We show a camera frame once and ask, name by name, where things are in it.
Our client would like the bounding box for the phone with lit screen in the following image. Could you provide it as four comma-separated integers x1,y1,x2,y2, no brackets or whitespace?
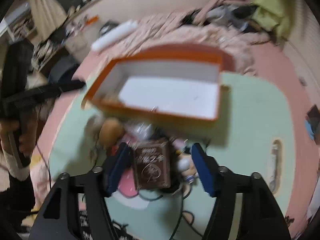
307,105,320,128

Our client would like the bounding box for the clear plastic bag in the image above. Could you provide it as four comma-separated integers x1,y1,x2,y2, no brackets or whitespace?
125,120,155,143

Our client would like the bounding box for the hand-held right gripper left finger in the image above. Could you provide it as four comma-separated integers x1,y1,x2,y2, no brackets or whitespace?
29,142,132,240

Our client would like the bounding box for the brown printed packet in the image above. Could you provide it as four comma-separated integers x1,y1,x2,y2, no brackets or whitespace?
132,140,173,190

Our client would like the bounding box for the pink fuzzy garment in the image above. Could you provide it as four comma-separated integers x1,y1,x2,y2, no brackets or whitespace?
197,0,253,18

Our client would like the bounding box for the person's left forearm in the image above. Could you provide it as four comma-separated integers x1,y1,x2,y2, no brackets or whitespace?
0,150,32,182

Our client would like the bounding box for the white paper roll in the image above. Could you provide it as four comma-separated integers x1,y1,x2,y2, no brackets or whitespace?
90,19,138,52

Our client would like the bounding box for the beige curtain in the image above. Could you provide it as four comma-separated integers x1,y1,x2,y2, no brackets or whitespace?
26,0,68,42

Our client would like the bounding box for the dark chair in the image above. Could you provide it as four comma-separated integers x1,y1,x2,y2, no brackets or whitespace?
47,56,82,84

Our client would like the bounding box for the pink floral blanket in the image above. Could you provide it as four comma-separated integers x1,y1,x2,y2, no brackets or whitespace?
135,12,270,75

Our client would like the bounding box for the person's dark clothing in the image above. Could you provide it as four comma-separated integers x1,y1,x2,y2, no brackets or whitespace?
0,174,35,215

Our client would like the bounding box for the thin black cable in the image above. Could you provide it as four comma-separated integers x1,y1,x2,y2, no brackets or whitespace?
87,140,200,240

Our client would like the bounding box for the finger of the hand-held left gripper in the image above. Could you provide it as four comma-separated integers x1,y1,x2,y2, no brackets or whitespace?
25,79,86,103

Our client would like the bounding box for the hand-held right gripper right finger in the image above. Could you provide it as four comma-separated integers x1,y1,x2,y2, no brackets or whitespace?
191,142,292,240

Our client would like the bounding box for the tan round plush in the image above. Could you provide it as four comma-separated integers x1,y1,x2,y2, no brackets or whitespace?
99,119,124,148

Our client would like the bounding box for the light green garment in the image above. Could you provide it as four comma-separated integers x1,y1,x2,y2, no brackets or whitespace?
251,0,295,39

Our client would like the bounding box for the person's left hand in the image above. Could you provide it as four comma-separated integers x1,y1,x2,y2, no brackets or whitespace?
0,116,38,161

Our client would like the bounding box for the orange cardboard box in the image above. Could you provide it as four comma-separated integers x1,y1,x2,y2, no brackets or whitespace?
81,44,238,140

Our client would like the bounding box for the blue phone stand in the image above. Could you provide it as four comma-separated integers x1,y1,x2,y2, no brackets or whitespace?
305,121,318,140

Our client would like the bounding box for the black and silver bag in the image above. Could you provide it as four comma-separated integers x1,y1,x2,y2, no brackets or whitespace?
100,22,118,34

